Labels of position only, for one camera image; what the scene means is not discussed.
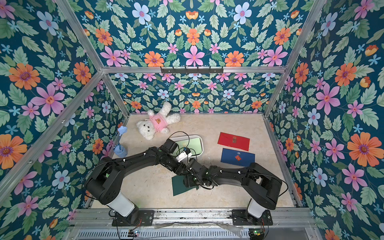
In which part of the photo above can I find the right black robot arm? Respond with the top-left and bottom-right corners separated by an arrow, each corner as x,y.
181,159 -> 283,210

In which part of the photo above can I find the aluminium front rail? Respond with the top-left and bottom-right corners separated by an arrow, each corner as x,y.
71,207 -> 316,229

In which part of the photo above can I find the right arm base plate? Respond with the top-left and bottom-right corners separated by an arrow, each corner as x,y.
231,209 -> 273,226

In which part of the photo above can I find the dark green envelope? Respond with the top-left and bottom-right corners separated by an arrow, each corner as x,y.
172,176 -> 199,196

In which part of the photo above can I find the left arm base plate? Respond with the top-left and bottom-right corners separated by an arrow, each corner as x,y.
112,210 -> 155,227

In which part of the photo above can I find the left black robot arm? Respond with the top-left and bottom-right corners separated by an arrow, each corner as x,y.
85,140 -> 188,205

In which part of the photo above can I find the light green envelope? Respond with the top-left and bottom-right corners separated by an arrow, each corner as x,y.
170,136 -> 202,157

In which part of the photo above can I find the small green circuit board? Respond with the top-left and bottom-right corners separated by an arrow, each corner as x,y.
249,229 -> 266,240

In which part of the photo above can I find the red envelope gold sticker back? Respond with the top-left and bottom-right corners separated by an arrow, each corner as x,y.
218,133 -> 250,151

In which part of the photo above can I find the white plastic storage box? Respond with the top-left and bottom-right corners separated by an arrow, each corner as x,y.
168,134 -> 205,157

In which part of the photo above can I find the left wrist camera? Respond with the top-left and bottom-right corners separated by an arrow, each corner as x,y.
176,148 -> 192,163

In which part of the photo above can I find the black hook rail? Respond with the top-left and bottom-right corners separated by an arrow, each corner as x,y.
160,67 -> 224,75

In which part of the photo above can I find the navy blue envelope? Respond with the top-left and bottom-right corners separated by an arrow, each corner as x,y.
221,149 -> 256,167

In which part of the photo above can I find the white teddy bear pink shirt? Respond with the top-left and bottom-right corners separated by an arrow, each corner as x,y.
136,102 -> 181,141

